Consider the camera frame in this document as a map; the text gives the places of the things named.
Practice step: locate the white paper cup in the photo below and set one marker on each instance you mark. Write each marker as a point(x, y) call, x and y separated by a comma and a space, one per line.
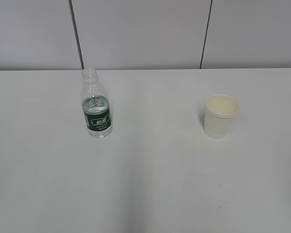
point(220, 111)

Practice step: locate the clear water bottle green label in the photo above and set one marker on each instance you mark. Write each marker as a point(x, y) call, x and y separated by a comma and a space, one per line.
point(95, 105)

